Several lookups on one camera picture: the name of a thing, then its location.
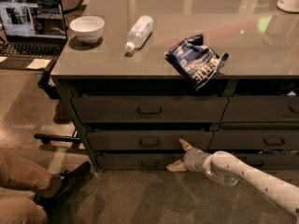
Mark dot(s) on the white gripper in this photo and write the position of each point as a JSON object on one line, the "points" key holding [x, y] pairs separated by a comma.
{"points": [[191, 159]]}

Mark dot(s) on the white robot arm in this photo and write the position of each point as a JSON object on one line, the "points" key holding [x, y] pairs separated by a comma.
{"points": [[226, 169]]}

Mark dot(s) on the dark drawer cabinet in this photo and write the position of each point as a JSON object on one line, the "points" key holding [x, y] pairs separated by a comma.
{"points": [[261, 40]]}

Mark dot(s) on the blue chip bag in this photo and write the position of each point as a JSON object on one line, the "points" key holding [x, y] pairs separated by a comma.
{"points": [[198, 62]]}

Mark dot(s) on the black shoe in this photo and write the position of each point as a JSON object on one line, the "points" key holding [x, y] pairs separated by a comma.
{"points": [[71, 182]]}

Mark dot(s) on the clear plastic water bottle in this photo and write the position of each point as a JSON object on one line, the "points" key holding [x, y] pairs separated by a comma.
{"points": [[139, 33]]}

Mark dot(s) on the black chair base leg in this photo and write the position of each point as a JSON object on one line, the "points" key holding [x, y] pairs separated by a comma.
{"points": [[46, 138]]}

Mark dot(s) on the white ceramic bowl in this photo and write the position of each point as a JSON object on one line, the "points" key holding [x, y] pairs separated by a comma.
{"points": [[88, 29]]}

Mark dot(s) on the tan trouser leg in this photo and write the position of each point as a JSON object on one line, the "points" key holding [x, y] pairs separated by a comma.
{"points": [[21, 211], [20, 174]]}

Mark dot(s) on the white sticky note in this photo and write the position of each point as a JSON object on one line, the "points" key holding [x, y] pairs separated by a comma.
{"points": [[38, 64]]}

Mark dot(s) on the open black laptop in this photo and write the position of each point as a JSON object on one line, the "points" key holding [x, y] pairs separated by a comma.
{"points": [[34, 29]]}

